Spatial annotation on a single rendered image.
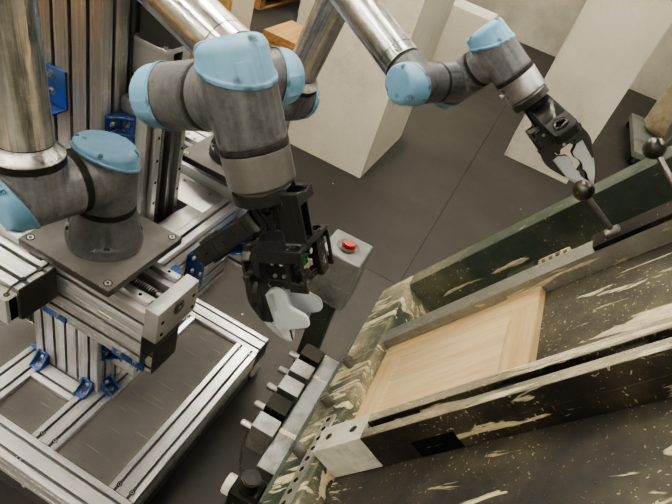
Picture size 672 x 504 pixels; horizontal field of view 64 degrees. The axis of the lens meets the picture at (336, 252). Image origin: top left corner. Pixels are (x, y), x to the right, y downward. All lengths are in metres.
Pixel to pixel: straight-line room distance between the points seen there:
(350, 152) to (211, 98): 3.17
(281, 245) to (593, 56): 4.30
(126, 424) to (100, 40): 1.18
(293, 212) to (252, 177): 0.06
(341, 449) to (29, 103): 0.76
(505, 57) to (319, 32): 0.51
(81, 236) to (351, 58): 2.62
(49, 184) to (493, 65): 0.79
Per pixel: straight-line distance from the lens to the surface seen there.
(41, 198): 1.00
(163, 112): 0.62
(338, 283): 1.51
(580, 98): 4.84
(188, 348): 2.09
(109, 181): 1.06
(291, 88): 0.72
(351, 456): 1.04
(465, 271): 1.44
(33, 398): 1.98
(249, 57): 0.54
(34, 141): 0.97
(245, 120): 0.54
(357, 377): 1.25
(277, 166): 0.56
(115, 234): 1.13
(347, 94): 3.58
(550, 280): 1.14
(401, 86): 1.00
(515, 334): 1.05
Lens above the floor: 1.83
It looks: 37 degrees down
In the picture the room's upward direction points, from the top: 20 degrees clockwise
